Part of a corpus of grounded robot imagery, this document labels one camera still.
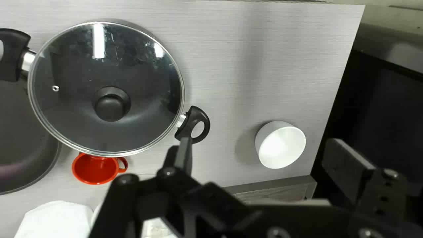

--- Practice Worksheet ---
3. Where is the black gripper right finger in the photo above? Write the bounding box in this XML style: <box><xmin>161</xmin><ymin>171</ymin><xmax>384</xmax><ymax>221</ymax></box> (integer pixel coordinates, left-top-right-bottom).
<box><xmin>320</xmin><ymin>138</ymin><xmax>380</xmax><ymax>203</ymax></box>

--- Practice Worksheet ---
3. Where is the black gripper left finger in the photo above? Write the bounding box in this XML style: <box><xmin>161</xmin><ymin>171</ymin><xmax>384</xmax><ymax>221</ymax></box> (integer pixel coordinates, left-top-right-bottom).
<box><xmin>164</xmin><ymin>136</ymin><xmax>195</xmax><ymax>177</ymax></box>

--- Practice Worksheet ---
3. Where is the glass lid with black knob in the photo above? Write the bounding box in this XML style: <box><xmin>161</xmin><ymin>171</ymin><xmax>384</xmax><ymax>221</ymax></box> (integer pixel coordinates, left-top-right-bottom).
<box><xmin>26</xmin><ymin>20</ymin><xmax>185</xmax><ymax>159</ymax></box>

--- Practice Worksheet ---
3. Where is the small white bowl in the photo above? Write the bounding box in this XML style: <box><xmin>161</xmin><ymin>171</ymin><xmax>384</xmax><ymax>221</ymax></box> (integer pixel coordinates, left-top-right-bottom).
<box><xmin>253</xmin><ymin>121</ymin><xmax>308</xmax><ymax>172</ymax></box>

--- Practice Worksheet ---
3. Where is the red cup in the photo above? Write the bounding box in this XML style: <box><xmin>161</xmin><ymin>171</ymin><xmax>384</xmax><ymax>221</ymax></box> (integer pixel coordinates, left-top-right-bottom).
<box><xmin>70</xmin><ymin>151</ymin><xmax>131</xmax><ymax>187</ymax></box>

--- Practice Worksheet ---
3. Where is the clear plastic container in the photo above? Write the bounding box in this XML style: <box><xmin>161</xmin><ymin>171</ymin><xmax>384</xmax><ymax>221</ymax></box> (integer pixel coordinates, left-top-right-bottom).
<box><xmin>14</xmin><ymin>200</ymin><xmax>95</xmax><ymax>238</ymax></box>

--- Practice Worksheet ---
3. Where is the black frying pan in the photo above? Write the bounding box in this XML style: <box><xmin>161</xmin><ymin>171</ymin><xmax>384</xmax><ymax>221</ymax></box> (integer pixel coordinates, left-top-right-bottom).
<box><xmin>0</xmin><ymin>78</ymin><xmax>62</xmax><ymax>196</ymax></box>

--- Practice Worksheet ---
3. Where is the black cooking pot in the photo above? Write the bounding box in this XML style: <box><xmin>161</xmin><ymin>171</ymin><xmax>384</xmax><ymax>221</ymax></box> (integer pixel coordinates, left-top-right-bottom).
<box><xmin>0</xmin><ymin>19</ymin><xmax>211</xmax><ymax>159</ymax></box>

